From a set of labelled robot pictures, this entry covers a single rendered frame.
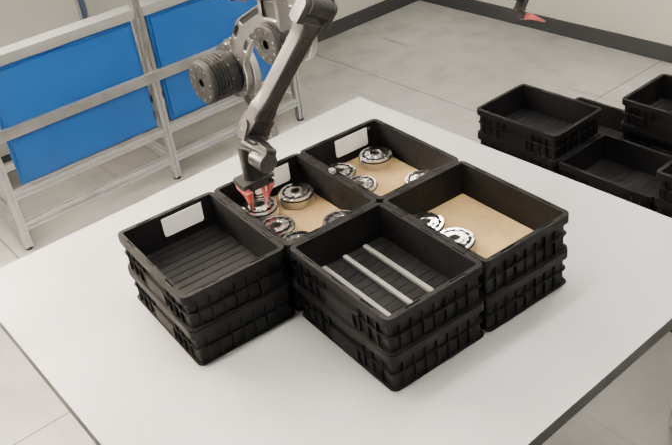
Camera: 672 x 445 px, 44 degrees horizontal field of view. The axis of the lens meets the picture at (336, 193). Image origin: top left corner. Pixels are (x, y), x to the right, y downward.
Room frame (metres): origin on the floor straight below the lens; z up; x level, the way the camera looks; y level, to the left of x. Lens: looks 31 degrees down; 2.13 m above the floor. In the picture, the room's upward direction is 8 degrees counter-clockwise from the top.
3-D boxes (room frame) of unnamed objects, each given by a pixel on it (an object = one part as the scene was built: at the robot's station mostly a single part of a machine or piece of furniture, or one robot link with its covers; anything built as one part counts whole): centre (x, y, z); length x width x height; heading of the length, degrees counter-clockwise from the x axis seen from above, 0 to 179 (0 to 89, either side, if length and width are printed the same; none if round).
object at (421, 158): (2.15, -0.13, 0.87); 0.40 x 0.30 x 0.11; 32
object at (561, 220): (1.81, -0.35, 0.92); 0.40 x 0.30 x 0.02; 32
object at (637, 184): (2.63, -1.08, 0.31); 0.40 x 0.30 x 0.34; 36
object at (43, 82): (3.64, 1.14, 0.60); 0.72 x 0.03 x 0.56; 126
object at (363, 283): (1.65, -0.09, 0.87); 0.40 x 0.30 x 0.11; 32
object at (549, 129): (2.95, -0.84, 0.37); 0.40 x 0.30 x 0.45; 36
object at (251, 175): (2.05, 0.22, 0.99); 0.10 x 0.07 x 0.07; 122
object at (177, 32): (4.11, 0.49, 0.60); 0.72 x 0.03 x 0.56; 126
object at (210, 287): (1.83, 0.37, 0.92); 0.40 x 0.30 x 0.02; 32
